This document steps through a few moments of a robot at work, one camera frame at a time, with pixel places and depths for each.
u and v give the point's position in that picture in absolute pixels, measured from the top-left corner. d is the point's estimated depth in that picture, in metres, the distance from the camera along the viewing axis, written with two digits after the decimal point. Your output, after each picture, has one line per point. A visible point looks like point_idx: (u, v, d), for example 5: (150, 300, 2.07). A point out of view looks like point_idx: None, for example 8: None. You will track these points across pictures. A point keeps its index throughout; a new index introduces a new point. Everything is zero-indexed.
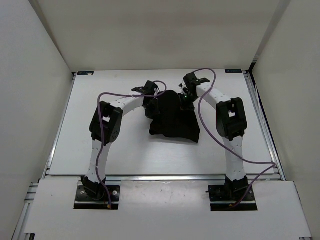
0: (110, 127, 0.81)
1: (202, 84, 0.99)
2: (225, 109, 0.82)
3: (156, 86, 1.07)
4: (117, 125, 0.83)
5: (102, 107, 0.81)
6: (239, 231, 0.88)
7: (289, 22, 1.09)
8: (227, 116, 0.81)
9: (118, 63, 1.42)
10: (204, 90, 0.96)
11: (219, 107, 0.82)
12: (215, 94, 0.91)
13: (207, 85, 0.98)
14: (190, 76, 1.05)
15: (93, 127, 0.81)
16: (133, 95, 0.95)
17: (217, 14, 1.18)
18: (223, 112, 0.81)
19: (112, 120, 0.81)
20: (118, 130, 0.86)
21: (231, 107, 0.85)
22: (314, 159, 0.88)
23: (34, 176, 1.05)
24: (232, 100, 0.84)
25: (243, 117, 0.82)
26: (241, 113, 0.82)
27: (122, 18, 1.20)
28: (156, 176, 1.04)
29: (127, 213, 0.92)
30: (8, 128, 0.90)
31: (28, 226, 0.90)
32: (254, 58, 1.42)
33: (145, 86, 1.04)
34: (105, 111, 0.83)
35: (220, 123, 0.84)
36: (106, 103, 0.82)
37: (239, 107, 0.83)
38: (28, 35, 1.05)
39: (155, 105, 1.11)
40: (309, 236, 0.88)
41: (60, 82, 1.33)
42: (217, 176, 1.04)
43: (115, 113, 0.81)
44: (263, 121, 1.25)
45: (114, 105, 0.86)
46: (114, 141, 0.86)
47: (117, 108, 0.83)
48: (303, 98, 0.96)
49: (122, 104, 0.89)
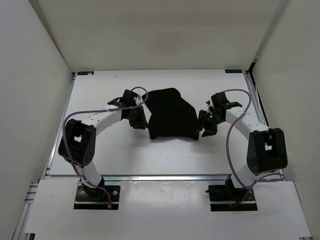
0: (81, 148, 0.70)
1: (233, 108, 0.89)
2: (260, 141, 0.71)
3: (136, 94, 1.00)
4: (90, 145, 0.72)
5: (71, 125, 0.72)
6: (239, 231, 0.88)
7: (289, 22, 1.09)
8: (263, 150, 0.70)
9: (118, 63, 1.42)
10: (236, 116, 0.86)
11: (255, 138, 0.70)
12: (247, 122, 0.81)
13: (238, 109, 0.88)
14: (219, 96, 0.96)
15: (62, 150, 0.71)
16: (109, 109, 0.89)
17: (216, 14, 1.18)
18: (257, 143, 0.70)
19: (83, 140, 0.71)
20: (93, 151, 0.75)
21: (268, 139, 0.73)
22: (314, 159, 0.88)
23: (34, 177, 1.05)
24: (270, 130, 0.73)
25: (282, 152, 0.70)
26: (280, 147, 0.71)
27: (123, 18, 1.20)
28: (156, 176, 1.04)
29: (127, 213, 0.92)
30: (7, 128, 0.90)
31: (29, 226, 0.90)
32: (254, 59, 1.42)
33: (123, 97, 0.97)
34: (75, 130, 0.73)
35: (252, 157, 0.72)
36: (75, 121, 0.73)
37: (279, 141, 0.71)
38: (28, 35, 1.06)
39: (139, 115, 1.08)
40: (309, 236, 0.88)
41: (60, 82, 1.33)
42: (218, 177, 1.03)
43: (85, 132, 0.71)
44: (263, 121, 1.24)
45: (87, 122, 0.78)
46: (87, 164, 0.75)
47: (89, 126, 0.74)
48: (304, 98, 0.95)
49: (96, 121, 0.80)
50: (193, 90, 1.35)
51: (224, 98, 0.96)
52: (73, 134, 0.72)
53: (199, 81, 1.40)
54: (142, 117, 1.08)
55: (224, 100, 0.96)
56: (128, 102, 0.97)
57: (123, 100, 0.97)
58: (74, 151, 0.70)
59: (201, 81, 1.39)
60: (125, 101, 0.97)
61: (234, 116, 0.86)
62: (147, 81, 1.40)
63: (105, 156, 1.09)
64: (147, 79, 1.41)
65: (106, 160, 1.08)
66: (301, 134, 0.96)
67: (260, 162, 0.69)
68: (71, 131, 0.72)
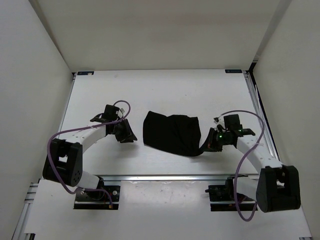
0: (68, 169, 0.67)
1: (244, 137, 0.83)
2: (273, 176, 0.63)
3: (117, 108, 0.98)
4: (78, 163, 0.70)
5: (55, 146, 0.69)
6: (240, 231, 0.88)
7: (289, 22, 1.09)
8: (274, 188, 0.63)
9: (118, 63, 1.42)
10: (247, 145, 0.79)
11: (266, 174, 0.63)
12: (260, 154, 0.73)
13: (250, 138, 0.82)
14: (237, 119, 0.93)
15: (47, 174, 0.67)
16: (93, 125, 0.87)
17: (217, 14, 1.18)
18: (268, 181, 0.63)
19: (69, 159, 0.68)
20: (80, 170, 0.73)
21: (280, 176, 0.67)
22: (314, 159, 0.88)
23: (34, 177, 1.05)
24: (284, 167, 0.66)
25: (294, 194, 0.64)
26: (292, 188, 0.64)
27: (123, 18, 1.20)
28: (156, 176, 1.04)
29: (126, 213, 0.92)
30: (8, 128, 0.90)
31: (29, 226, 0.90)
32: (254, 58, 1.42)
33: (105, 112, 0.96)
34: (59, 150, 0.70)
35: (261, 193, 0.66)
36: (59, 140, 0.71)
37: (292, 180, 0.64)
38: (27, 34, 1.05)
39: (124, 128, 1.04)
40: (309, 236, 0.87)
41: (60, 82, 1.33)
42: (218, 177, 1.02)
43: (71, 150, 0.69)
44: (262, 120, 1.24)
45: (72, 140, 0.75)
46: (76, 183, 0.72)
47: (74, 143, 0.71)
48: (305, 99, 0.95)
49: (81, 137, 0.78)
50: (193, 90, 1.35)
51: (237, 122, 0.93)
52: (57, 155, 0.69)
53: (199, 80, 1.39)
54: (127, 130, 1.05)
55: (237, 123, 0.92)
56: (111, 117, 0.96)
57: (106, 115, 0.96)
58: (61, 172, 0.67)
59: (201, 81, 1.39)
60: (107, 117, 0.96)
61: (246, 145, 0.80)
62: (147, 81, 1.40)
63: (104, 157, 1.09)
64: (147, 79, 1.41)
65: (105, 162, 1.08)
66: (301, 134, 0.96)
67: (270, 202, 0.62)
68: (55, 152, 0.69)
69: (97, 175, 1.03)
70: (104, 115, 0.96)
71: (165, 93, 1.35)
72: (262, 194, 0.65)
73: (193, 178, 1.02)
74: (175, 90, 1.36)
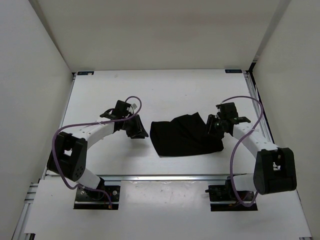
0: (71, 163, 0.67)
1: (240, 123, 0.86)
2: (269, 158, 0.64)
3: (129, 105, 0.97)
4: (81, 159, 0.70)
5: (61, 139, 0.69)
6: (240, 231, 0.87)
7: (289, 22, 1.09)
8: (271, 170, 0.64)
9: (118, 63, 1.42)
10: (244, 132, 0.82)
11: (261, 155, 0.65)
12: (255, 139, 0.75)
13: (246, 125, 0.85)
14: (232, 108, 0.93)
15: (51, 165, 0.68)
16: (101, 121, 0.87)
17: (217, 14, 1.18)
18: (265, 164, 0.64)
19: (73, 154, 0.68)
20: (83, 165, 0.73)
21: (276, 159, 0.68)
22: (314, 158, 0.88)
23: (34, 177, 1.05)
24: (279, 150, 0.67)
25: (290, 173, 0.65)
26: (289, 169, 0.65)
27: (122, 18, 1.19)
28: (156, 176, 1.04)
29: (126, 213, 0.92)
30: (8, 128, 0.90)
31: (29, 226, 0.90)
32: (254, 58, 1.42)
33: (116, 108, 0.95)
34: (65, 144, 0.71)
35: (258, 175, 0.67)
36: (65, 133, 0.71)
37: (288, 161, 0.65)
38: (27, 34, 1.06)
39: (134, 124, 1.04)
40: (309, 236, 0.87)
41: (60, 82, 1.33)
42: (218, 177, 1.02)
43: (76, 145, 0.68)
44: (263, 121, 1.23)
45: (78, 135, 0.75)
46: (78, 179, 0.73)
47: (79, 138, 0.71)
48: (305, 99, 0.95)
49: (88, 133, 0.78)
50: (193, 90, 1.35)
51: (233, 109, 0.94)
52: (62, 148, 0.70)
53: (199, 80, 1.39)
54: (137, 127, 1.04)
55: (232, 112, 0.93)
56: (121, 114, 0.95)
57: (116, 111, 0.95)
58: (64, 166, 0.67)
59: (201, 81, 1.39)
60: (118, 113, 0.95)
61: (243, 131, 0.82)
62: (147, 81, 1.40)
63: (105, 157, 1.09)
64: (147, 79, 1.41)
65: (105, 162, 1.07)
66: (301, 134, 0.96)
67: (267, 184, 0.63)
68: (60, 145, 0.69)
69: (97, 175, 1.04)
70: (115, 111, 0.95)
71: (165, 93, 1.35)
72: (259, 175, 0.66)
73: (193, 178, 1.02)
74: (175, 90, 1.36)
